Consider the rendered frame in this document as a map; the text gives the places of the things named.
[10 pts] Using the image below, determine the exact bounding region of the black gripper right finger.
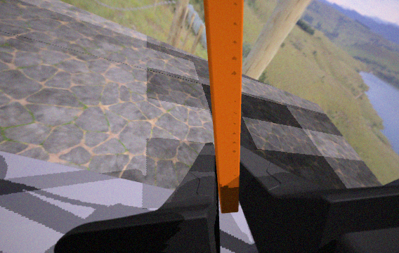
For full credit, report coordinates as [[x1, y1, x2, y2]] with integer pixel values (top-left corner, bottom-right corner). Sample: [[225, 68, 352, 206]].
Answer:
[[239, 146, 399, 253]]

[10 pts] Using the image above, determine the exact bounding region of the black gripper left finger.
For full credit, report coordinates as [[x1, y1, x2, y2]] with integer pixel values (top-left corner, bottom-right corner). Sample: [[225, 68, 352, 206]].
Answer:
[[54, 143, 221, 253]]

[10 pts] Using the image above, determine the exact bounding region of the orange bar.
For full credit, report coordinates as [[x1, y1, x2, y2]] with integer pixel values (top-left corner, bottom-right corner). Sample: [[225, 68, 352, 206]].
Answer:
[[204, 0, 244, 214]]

